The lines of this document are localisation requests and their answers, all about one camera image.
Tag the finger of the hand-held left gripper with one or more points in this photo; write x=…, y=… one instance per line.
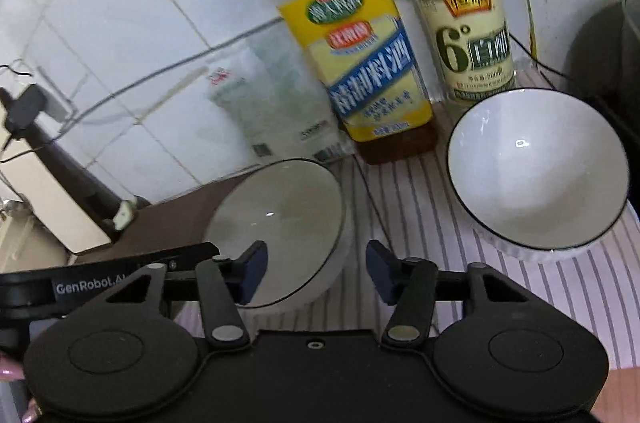
x=167, y=256

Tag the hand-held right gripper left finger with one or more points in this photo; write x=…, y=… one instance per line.
x=252, y=270

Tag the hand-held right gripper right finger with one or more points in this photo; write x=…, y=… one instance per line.
x=380, y=273

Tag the white bowl with black rim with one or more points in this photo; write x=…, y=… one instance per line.
x=535, y=183
x=285, y=213

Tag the person's left hand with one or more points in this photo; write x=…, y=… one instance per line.
x=10, y=372

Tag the striped pink tablecloth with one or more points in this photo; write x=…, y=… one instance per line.
x=400, y=213

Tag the white cutting board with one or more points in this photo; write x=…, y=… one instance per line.
x=45, y=198

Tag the white salt bag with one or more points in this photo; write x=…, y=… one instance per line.
x=270, y=113

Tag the yellow label cooking wine bottle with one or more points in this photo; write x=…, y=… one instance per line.
x=370, y=93

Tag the black power adapter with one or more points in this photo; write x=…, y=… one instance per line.
x=22, y=108

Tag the clear vinegar bottle yellow cap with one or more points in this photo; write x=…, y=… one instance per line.
x=465, y=33

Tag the white wall socket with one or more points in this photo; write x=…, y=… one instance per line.
x=57, y=105

